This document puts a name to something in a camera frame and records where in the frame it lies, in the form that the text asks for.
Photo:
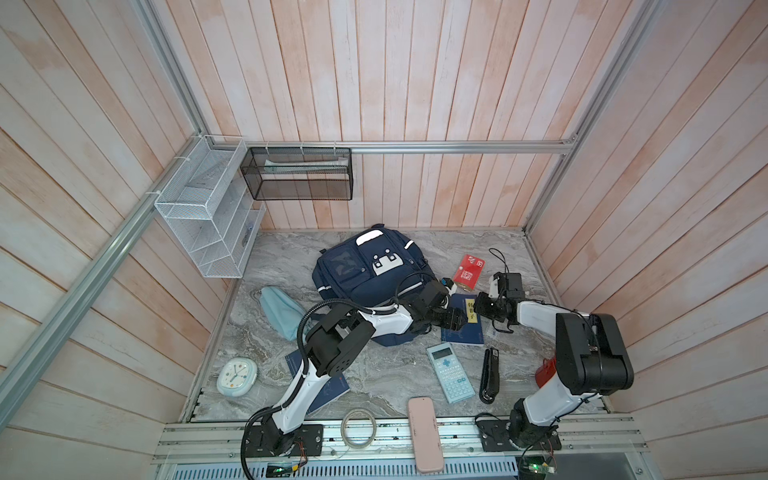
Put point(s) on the black stapler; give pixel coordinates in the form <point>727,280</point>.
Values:
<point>490,376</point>

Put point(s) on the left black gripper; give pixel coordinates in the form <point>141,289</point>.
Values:
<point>452,319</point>

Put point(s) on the red card box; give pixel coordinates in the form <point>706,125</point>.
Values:
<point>468,272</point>

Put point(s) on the red pen holder cup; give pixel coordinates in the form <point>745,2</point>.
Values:
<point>545,371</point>

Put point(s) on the black mesh wall basket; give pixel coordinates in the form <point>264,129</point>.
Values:
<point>298,173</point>

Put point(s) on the clear tape roll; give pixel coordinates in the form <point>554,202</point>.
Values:
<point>358,428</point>

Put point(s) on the pink pencil case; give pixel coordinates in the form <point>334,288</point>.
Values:
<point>425,436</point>

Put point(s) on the navy blue student backpack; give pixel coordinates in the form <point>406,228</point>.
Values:
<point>371,268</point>

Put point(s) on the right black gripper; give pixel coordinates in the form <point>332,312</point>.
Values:
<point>482,296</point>

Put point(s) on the aluminium mounting rail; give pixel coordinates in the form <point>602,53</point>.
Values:
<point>594,446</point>

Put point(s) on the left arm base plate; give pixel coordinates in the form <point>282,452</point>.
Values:
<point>268,441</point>

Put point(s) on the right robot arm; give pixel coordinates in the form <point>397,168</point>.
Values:
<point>591,359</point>

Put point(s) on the mint alarm clock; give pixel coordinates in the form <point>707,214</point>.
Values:
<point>237,377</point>

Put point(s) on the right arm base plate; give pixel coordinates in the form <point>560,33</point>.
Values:
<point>501,435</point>

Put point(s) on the light blue calculator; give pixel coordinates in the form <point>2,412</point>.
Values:
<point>451,375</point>

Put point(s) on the white wire mesh shelf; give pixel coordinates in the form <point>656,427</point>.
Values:
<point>208,206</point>

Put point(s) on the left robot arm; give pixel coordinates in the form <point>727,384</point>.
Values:
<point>330,337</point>

